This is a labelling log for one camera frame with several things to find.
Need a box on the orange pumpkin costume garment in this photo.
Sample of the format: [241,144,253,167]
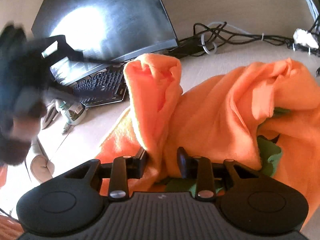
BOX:
[97,54,319,215]

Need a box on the green lid glass jar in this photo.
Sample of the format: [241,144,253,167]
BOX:
[55,100,87,126]

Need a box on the black mechanical keyboard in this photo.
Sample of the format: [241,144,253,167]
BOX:
[73,67,127,108]

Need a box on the black curved monitor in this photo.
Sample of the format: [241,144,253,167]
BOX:
[30,0,179,63]

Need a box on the white crumpled tissue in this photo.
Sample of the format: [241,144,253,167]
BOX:
[293,28,319,49]

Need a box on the black cable bundle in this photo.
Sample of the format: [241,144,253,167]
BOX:
[170,21,320,58]

